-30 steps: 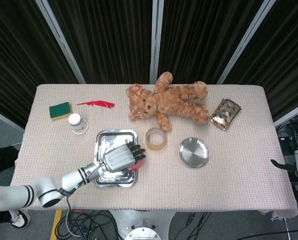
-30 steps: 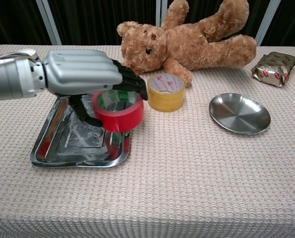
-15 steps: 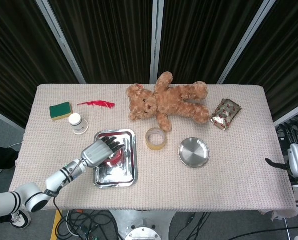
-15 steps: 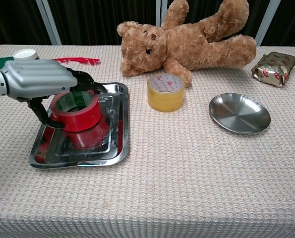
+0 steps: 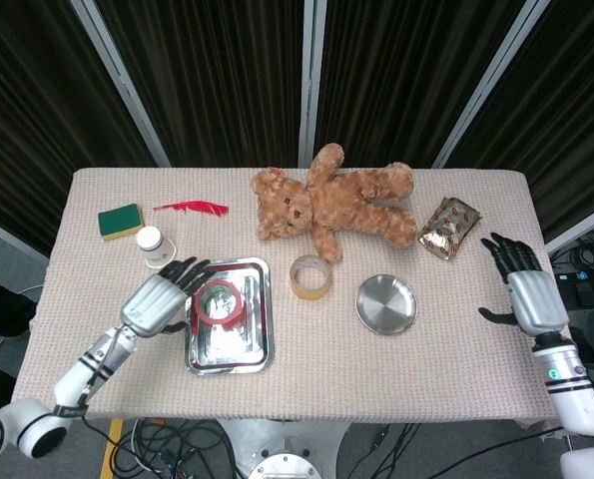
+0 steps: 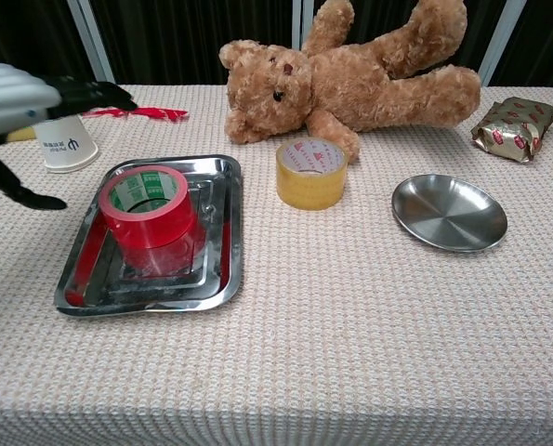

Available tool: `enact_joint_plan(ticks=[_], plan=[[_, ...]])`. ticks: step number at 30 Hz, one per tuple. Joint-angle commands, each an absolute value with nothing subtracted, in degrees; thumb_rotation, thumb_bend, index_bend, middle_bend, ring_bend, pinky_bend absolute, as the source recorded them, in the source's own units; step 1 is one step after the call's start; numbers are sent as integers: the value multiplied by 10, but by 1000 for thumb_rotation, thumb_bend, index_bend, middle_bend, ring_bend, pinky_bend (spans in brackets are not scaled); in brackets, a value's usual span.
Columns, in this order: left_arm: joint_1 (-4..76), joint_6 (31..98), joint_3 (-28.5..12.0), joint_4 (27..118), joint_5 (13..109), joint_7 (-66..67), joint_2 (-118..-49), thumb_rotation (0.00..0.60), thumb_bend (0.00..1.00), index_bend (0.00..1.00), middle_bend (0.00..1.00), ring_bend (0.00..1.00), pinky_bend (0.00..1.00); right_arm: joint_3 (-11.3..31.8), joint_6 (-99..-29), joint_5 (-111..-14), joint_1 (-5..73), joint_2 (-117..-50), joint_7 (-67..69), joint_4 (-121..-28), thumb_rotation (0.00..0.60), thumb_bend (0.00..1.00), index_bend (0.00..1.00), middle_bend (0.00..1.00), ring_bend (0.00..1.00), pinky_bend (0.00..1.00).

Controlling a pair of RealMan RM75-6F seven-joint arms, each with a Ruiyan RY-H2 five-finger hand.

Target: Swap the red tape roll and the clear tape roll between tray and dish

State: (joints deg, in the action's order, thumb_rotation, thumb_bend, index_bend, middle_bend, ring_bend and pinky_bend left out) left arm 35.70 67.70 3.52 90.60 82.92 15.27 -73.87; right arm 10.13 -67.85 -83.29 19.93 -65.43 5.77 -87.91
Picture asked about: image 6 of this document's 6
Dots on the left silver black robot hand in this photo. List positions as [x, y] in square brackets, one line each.
[11, 97]

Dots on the red tape roll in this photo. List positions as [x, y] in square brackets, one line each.
[150, 227]

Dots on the yellow clear tape roll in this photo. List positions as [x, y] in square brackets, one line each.
[311, 190]

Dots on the green yellow sponge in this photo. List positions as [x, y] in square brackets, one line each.
[22, 136]

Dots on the white paper cup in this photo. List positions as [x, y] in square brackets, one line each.
[67, 146]

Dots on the red wrapper strip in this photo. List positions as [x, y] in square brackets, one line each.
[160, 114]

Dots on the rectangular stainless steel tray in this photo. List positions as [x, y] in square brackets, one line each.
[220, 260]

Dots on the brown teddy bear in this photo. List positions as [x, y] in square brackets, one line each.
[373, 83]

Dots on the beige woven tablecloth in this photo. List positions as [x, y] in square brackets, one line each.
[350, 362]

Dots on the round stainless steel dish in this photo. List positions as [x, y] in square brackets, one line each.
[448, 213]

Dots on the gold red snack packet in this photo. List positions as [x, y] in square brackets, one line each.
[513, 130]

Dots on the white partition post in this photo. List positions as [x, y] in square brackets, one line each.
[302, 21]
[501, 42]
[90, 37]

